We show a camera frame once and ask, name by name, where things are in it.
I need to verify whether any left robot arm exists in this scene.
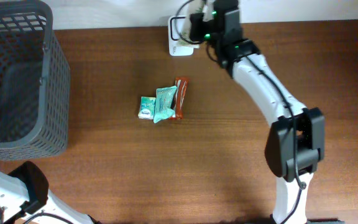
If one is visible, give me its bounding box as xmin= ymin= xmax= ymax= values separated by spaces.
xmin=0 ymin=161 xmax=98 ymax=224

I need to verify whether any orange chocolate bar wrapper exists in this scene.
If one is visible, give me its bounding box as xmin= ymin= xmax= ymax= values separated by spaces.
xmin=169 ymin=77 xmax=189 ymax=119

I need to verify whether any grey plastic mesh basket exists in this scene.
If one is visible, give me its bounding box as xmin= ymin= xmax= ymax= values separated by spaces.
xmin=0 ymin=1 xmax=70 ymax=161

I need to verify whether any small green tissue pack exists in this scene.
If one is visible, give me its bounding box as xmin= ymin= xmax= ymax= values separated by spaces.
xmin=138 ymin=96 xmax=156 ymax=119

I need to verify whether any teal wet wipes pack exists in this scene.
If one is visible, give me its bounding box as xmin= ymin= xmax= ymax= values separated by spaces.
xmin=154 ymin=86 xmax=177 ymax=123

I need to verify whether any white barcode scanner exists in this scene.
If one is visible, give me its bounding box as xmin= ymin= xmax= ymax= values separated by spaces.
xmin=168 ymin=15 xmax=194 ymax=57

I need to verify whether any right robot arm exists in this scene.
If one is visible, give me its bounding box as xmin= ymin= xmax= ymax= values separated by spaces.
xmin=188 ymin=1 xmax=325 ymax=223

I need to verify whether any white floral cream tube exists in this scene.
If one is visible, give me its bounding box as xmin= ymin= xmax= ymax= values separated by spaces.
xmin=174 ymin=0 xmax=211 ymax=48

